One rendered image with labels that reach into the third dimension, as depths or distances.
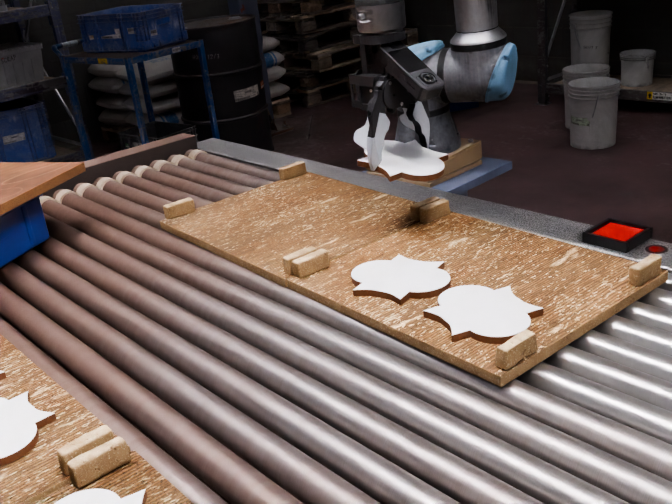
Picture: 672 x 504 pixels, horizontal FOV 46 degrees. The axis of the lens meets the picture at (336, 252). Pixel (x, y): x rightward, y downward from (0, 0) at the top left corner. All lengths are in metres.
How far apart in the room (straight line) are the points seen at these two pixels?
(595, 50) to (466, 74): 4.25
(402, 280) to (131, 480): 0.48
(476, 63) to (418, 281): 0.68
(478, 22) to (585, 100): 3.20
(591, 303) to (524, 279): 0.11
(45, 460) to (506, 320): 0.55
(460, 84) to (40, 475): 1.15
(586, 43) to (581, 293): 4.86
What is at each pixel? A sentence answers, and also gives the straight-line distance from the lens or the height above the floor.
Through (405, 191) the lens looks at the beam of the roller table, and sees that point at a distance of 1.57.
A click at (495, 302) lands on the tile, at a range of 1.05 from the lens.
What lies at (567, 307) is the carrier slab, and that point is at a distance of 1.06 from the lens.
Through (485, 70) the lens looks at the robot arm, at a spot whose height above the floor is 1.11.
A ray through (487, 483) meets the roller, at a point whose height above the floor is 0.92.
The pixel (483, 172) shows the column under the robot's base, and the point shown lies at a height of 0.87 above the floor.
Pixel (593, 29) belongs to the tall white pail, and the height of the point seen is 0.52.
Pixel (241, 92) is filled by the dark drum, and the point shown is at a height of 0.46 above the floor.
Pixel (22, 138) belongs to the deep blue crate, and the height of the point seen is 0.31.
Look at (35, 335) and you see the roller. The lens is 1.25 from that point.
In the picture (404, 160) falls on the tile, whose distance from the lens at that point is 1.28.
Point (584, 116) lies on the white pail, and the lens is 4.88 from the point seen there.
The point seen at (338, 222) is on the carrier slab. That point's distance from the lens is 1.38.
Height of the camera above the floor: 1.43
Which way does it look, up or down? 23 degrees down
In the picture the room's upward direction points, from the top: 7 degrees counter-clockwise
